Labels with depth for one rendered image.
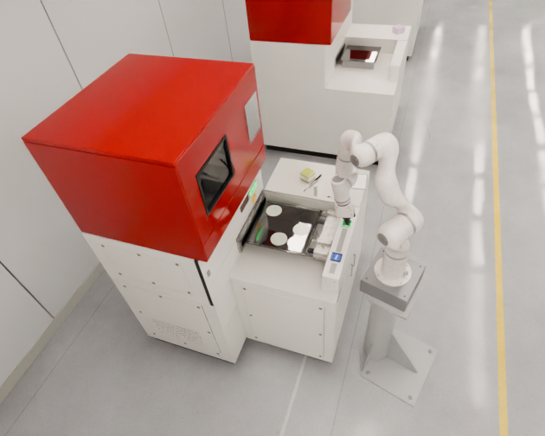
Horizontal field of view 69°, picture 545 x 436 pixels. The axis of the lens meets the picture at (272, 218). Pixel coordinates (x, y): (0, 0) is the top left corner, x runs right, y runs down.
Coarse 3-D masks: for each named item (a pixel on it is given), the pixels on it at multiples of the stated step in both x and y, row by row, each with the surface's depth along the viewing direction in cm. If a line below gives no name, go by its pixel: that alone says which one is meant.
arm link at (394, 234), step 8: (400, 216) 181; (384, 224) 180; (392, 224) 178; (400, 224) 178; (408, 224) 178; (384, 232) 178; (392, 232) 176; (400, 232) 176; (408, 232) 178; (384, 240) 178; (392, 240) 177; (400, 240) 178; (408, 240) 193; (384, 248) 197; (392, 248) 180; (400, 248) 183; (408, 248) 190; (392, 256) 193; (400, 256) 191
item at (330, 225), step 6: (330, 216) 248; (330, 222) 245; (336, 222) 244; (324, 228) 242; (330, 228) 241; (336, 228) 241; (324, 234) 238; (330, 234) 238; (318, 246) 233; (318, 258) 228; (324, 258) 226
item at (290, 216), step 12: (276, 204) 257; (264, 216) 250; (276, 216) 249; (288, 216) 249; (300, 216) 248; (312, 216) 247; (264, 228) 243; (276, 228) 242; (288, 228) 242; (312, 228) 240; (252, 240) 237; (264, 240) 237; (288, 240) 235; (300, 240) 234; (300, 252) 228
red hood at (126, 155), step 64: (128, 64) 207; (192, 64) 200; (64, 128) 168; (128, 128) 164; (192, 128) 160; (256, 128) 213; (64, 192) 186; (128, 192) 168; (192, 192) 161; (192, 256) 188
